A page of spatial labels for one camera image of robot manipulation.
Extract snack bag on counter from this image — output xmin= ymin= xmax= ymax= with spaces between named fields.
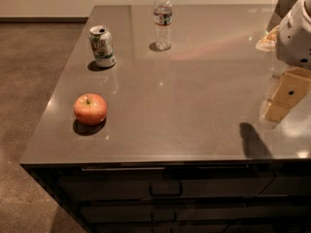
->
xmin=256 ymin=26 xmax=279 ymax=51

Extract green white soda can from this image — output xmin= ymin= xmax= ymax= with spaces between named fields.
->
xmin=89 ymin=25 xmax=116 ymax=68

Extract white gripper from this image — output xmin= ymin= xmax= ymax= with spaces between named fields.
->
xmin=260 ymin=0 xmax=311 ymax=123

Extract clear plastic water bottle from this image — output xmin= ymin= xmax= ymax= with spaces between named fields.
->
xmin=154 ymin=0 xmax=172 ymax=50

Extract dark cabinet drawers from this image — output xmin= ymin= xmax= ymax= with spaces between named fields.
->
xmin=24 ymin=163 xmax=311 ymax=233

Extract dark box with snacks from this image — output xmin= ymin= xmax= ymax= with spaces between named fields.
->
xmin=266 ymin=0 xmax=297 ymax=32

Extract red apple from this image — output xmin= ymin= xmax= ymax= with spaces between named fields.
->
xmin=73 ymin=93 xmax=108 ymax=125

